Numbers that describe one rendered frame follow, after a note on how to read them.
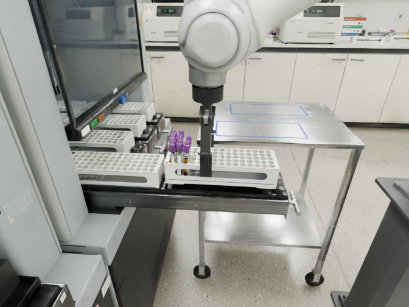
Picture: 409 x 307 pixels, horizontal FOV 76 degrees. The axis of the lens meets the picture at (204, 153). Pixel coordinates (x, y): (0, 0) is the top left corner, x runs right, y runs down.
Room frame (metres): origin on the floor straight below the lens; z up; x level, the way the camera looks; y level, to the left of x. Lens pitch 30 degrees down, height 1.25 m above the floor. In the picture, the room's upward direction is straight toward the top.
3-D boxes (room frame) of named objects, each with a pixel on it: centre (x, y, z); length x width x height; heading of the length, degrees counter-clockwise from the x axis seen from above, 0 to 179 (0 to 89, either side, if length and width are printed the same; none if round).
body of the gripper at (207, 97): (0.62, -0.01, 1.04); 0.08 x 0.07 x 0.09; 176
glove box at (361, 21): (3.25, -1.64, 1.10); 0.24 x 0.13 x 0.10; 84
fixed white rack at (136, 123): (0.96, 0.39, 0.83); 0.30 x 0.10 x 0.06; 86
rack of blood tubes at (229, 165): (0.62, -0.05, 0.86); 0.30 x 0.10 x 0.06; 86
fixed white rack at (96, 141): (0.80, 0.40, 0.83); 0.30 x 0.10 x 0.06; 86
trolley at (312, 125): (1.07, -0.29, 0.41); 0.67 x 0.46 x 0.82; 86
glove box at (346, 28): (3.26, -1.62, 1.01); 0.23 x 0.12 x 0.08; 85
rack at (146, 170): (0.64, 0.27, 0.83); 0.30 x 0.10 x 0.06; 86
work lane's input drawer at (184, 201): (0.63, 0.09, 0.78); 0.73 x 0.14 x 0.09; 86
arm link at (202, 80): (0.62, -0.01, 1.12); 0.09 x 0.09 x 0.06
